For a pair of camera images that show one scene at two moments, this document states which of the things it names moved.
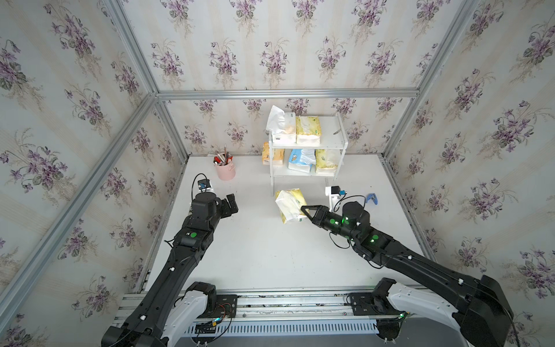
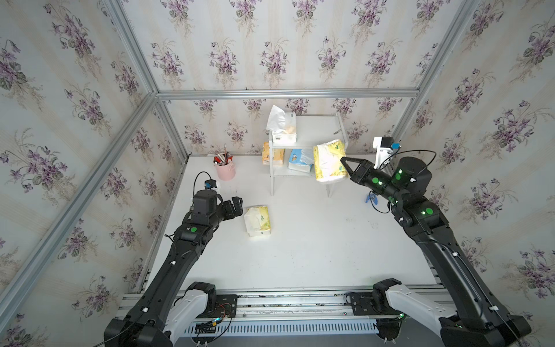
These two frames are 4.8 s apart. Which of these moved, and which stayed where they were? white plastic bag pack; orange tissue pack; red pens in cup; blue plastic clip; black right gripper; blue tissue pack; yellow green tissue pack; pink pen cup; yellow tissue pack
Moved: yellow green tissue pack; yellow tissue pack; black right gripper
Stayed: blue plastic clip; pink pen cup; white plastic bag pack; orange tissue pack; blue tissue pack; red pens in cup
